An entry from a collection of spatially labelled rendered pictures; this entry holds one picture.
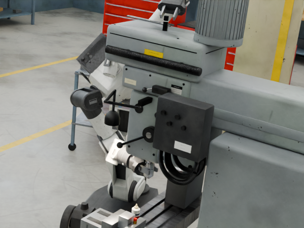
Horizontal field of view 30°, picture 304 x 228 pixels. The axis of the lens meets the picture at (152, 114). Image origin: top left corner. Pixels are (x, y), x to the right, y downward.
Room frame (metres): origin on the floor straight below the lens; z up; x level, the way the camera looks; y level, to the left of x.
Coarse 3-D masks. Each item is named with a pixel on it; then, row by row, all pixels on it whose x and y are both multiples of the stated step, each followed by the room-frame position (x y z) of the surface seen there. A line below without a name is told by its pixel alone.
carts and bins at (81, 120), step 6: (78, 72) 5.31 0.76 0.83; (84, 72) 5.33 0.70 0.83; (78, 78) 5.33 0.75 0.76; (120, 102) 5.24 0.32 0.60; (102, 108) 5.83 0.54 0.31; (108, 108) 5.85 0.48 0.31; (126, 108) 5.92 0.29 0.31; (72, 114) 5.31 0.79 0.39; (84, 114) 5.57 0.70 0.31; (72, 120) 5.31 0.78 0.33; (78, 120) 5.38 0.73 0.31; (84, 120) 5.39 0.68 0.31; (72, 126) 5.31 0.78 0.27; (90, 126) 5.27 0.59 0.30; (72, 132) 5.31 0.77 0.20; (72, 138) 5.31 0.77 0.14; (72, 144) 5.30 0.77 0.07; (72, 150) 5.31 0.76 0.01
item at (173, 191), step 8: (176, 168) 2.72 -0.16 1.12; (200, 176) 2.80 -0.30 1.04; (168, 184) 2.70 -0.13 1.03; (192, 184) 2.71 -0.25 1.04; (200, 184) 2.82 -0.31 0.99; (168, 192) 2.70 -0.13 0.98; (176, 192) 2.68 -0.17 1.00; (184, 192) 2.66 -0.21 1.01; (192, 192) 2.72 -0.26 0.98; (200, 192) 2.83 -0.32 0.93; (168, 200) 2.70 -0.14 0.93; (176, 200) 2.67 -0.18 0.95; (184, 200) 2.65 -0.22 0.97; (192, 200) 2.74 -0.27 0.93; (184, 208) 2.65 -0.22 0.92
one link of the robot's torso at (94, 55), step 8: (96, 40) 2.93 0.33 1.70; (104, 40) 2.93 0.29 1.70; (88, 48) 2.91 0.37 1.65; (96, 48) 2.91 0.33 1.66; (104, 48) 2.90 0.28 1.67; (80, 56) 2.90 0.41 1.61; (88, 56) 2.89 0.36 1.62; (96, 56) 2.88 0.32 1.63; (104, 56) 2.87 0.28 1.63; (88, 64) 2.86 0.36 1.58; (96, 64) 2.86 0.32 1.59; (120, 64) 2.84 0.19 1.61; (80, 72) 2.80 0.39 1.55; (88, 72) 3.02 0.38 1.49; (96, 72) 2.83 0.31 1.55; (120, 72) 2.81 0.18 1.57; (88, 80) 2.90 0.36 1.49; (96, 80) 2.81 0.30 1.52; (104, 80) 2.80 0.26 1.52; (112, 80) 2.80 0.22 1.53; (120, 80) 2.80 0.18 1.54; (96, 88) 2.81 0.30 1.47; (104, 88) 2.78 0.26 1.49; (112, 88) 2.78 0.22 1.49; (120, 88) 2.80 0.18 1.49; (128, 88) 2.85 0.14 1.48; (104, 96) 2.86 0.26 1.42; (112, 96) 2.80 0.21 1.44; (120, 96) 2.82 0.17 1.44; (128, 96) 2.94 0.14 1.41
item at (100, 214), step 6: (96, 210) 2.41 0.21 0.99; (102, 210) 2.42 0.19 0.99; (90, 216) 2.35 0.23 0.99; (96, 216) 2.36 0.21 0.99; (102, 216) 2.37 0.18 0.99; (108, 216) 2.37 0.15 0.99; (84, 222) 2.31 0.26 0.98; (90, 222) 2.30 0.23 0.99; (96, 222) 2.31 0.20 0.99; (138, 222) 2.28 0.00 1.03; (144, 222) 2.30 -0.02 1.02
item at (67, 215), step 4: (68, 208) 3.09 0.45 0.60; (72, 208) 3.09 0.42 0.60; (64, 212) 3.06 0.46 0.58; (68, 212) 3.06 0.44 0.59; (72, 212) 3.08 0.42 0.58; (64, 216) 3.04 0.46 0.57; (68, 216) 3.03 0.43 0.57; (64, 220) 3.02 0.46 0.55; (68, 220) 3.02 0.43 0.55; (60, 224) 3.01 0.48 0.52; (64, 224) 3.01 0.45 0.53; (68, 224) 3.02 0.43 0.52
